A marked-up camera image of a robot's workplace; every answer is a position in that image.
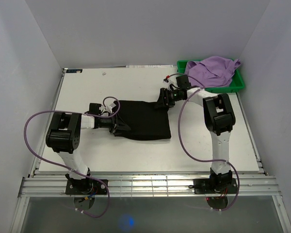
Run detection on papers behind table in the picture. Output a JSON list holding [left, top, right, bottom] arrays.
[[125, 65, 174, 68]]

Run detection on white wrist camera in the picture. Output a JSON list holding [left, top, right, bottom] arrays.
[[105, 102, 118, 114], [163, 76, 178, 90]]

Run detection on green plastic bin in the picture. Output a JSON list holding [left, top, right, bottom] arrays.
[[177, 60, 245, 94]]

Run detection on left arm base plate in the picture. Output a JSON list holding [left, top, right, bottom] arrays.
[[65, 179, 108, 195]]

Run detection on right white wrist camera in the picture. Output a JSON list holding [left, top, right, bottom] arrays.
[[163, 76, 178, 90]]

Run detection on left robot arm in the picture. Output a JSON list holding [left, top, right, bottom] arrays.
[[46, 103, 131, 195]]

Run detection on black trousers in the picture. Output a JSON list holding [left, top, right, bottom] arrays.
[[114, 100, 171, 141]]

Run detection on aluminium frame rail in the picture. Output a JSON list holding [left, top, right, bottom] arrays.
[[18, 173, 282, 198]]

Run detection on blue label sticker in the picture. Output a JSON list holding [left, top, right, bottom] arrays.
[[66, 69, 83, 73]]

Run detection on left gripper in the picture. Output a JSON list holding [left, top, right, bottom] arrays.
[[97, 111, 130, 135]]

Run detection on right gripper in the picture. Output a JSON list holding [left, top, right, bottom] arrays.
[[153, 88, 181, 110]]

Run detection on purple trousers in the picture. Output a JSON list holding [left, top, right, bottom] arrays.
[[184, 56, 241, 88]]

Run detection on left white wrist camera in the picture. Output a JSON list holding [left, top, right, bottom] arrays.
[[105, 102, 118, 114]]

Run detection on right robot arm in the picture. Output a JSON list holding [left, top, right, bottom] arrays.
[[156, 73, 237, 193]]

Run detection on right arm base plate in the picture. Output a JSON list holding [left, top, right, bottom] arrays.
[[188, 178, 238, 195]]

